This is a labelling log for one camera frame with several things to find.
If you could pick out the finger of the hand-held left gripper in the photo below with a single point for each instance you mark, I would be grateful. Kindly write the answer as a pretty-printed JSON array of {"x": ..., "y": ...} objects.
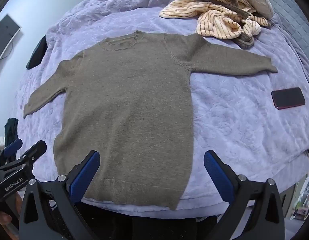
[
  {"x": 13, "y": 145},
  {"x": 34, "y": 151}
]

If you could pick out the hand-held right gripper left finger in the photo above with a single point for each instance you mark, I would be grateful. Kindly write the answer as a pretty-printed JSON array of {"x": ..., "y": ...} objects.
[{"x": 85, "y": 177}]

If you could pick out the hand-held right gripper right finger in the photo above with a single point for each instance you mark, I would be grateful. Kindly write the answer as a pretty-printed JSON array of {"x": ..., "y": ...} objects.
[{"x": 218, "y": 175}]

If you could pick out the olive brown knit sweater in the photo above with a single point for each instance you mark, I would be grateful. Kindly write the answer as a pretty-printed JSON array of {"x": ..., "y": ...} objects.
[{"x": 124, "y": 105}]

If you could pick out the person's left hand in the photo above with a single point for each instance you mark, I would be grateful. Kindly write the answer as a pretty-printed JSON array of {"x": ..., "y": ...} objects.
[{"x": 3, "y": 220}]

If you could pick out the dark cloth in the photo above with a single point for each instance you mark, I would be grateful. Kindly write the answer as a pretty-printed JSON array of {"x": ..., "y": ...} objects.
[{"x": 10, "y": 130}]

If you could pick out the lavender embossed blanket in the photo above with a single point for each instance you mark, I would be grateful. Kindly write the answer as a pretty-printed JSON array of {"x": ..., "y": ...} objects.
[{"x": 232, "y": 130}]

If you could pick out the colourful printed bag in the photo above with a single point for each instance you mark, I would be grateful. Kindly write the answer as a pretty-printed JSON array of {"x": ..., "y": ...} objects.
[{"x": 303, "y": 197}]

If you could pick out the dark cushion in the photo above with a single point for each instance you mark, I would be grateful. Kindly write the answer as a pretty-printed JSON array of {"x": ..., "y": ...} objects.
[{"x": 35, "y": 55}]

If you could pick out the smartphone with red case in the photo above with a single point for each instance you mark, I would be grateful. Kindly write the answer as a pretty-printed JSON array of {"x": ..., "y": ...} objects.
[{"x": 288, "y": 97}]

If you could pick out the grey flat monitor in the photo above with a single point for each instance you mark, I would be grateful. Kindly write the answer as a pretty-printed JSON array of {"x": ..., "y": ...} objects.
[{"x": 4, "y": 37}]

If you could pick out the cream striped fleece garment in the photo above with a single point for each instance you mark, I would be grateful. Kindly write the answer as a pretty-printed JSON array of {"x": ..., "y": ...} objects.
[{"x": 214, "y": 22}]

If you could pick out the grey quilted bedspread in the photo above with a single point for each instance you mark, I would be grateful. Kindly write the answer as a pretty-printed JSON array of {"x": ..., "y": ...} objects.
[{"x": 294, "y": 17}]

